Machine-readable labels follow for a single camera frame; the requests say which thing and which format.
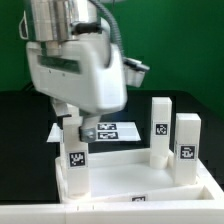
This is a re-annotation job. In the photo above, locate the white marker base plate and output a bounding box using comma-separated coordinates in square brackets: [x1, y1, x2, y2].
[47, 122, 141, 143]

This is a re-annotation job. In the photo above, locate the white L-shaped fence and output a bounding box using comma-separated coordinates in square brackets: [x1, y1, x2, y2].
[0, 166, 224, 224]

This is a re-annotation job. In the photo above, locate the white desk tabletop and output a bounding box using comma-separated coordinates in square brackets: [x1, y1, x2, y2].
[56, 149, 214, 203]

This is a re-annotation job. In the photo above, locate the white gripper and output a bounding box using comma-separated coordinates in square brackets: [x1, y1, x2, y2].
[26, 21, 127, 143]

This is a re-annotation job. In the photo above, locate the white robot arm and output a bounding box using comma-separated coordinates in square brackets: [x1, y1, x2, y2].
[19, 0, 127, 143]

